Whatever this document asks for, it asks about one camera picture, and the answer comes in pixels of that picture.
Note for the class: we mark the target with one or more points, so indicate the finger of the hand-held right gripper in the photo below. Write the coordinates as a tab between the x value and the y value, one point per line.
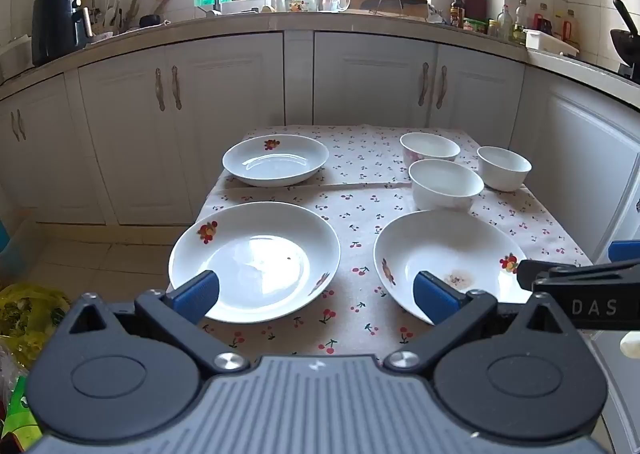
555	271
625	252

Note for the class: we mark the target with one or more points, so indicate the person's right hand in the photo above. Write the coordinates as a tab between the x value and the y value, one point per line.
631	345

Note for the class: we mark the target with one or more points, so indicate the kitchen countertop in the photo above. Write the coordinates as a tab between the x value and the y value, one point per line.
350	19

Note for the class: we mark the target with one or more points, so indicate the white plastic container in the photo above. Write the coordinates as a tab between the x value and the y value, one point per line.
550	43

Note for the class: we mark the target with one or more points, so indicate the large white floral plate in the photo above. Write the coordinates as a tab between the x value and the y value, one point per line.
260	259
450	244

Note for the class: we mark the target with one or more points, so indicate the yellow oil bottle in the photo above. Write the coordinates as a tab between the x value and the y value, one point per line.
570	27

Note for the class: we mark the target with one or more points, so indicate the white ceramic bowl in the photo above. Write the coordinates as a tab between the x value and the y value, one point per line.
502	167
445	184

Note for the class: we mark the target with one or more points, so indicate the black air fryer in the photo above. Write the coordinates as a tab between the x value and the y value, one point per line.
57	27

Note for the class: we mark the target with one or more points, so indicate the dish rack with utensils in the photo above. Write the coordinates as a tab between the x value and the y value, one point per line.
120	14

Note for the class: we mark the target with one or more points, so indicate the yellow plastic bag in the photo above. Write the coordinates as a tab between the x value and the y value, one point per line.
30	314

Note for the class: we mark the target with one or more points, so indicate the green package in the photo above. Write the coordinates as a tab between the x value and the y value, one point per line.
20	414

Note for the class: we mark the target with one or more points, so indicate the small white floral plate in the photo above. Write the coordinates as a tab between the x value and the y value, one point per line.
275	162

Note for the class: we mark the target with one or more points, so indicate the dark soy sauce bottle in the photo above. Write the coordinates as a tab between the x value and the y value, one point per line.
457	12

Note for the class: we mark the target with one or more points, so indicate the white kitchen cabinets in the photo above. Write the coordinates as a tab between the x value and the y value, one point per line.
225	99

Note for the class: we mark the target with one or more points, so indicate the cherry print tablecloth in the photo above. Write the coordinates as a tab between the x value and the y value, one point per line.
360	214

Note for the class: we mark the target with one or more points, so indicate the black wok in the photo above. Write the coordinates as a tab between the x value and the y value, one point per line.
627	42

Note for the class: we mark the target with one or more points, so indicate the clear oil bottle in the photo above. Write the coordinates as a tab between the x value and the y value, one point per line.
505	24
521	24

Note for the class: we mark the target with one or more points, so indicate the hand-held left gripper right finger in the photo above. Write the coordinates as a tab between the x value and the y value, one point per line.
435	294

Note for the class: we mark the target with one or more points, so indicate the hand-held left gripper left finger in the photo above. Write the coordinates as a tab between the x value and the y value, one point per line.
195	291

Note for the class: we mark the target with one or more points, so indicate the white bowl pink floral print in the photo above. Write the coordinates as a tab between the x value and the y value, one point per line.
430	147

